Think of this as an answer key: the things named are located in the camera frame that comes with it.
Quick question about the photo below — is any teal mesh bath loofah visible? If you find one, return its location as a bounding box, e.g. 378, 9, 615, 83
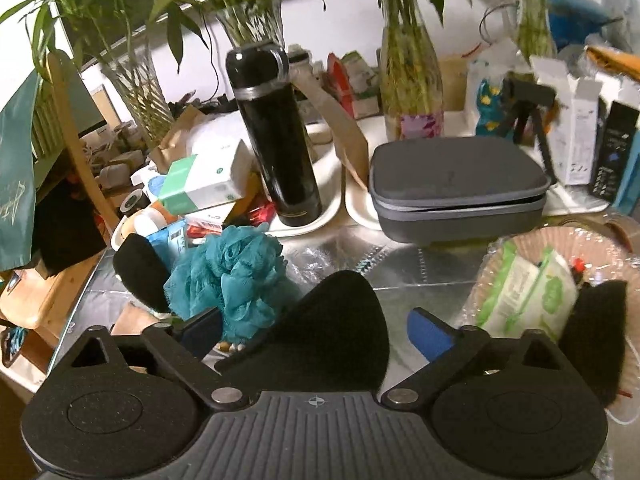
164, 223, 302, 344

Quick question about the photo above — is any black foam pad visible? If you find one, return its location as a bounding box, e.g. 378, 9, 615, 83
217, 271, 390, 398

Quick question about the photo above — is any wet wipes pack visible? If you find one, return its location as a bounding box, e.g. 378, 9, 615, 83
475, 240, 578, 341

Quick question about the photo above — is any black slim foam piece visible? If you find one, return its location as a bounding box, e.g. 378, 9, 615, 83
113, 234, 170, 313

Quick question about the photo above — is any black foam in basket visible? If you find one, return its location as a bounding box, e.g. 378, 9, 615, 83
559, 280, 627, 408

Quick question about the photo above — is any wooden chair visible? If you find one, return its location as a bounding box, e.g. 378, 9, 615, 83
0, 52, 122, 391

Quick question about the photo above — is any grey zip hard case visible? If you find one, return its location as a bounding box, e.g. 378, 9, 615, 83
369, 136, 552, 245

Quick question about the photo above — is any green white box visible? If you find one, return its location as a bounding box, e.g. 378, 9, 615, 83
158, 140, 253, 216

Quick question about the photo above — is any pink woven basket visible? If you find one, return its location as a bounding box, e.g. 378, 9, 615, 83
458, 226, 639, 425

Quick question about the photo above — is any white open carton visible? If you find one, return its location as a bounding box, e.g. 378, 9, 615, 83
529, 55, 602, 185

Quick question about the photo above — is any glass vase with bamboo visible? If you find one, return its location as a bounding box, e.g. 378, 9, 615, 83
378, 0, 444, 141

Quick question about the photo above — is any small black tripod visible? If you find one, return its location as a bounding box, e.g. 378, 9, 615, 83
496, 76, 558, 185

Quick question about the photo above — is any left glass vase bamboo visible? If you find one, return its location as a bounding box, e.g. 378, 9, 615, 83
101, 46, 175, 150

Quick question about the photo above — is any black product box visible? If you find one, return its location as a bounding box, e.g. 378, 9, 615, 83
589, 101, 639, 203

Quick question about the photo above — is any black thermos bottle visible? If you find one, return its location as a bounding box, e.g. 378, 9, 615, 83
226, 41, 322, 226

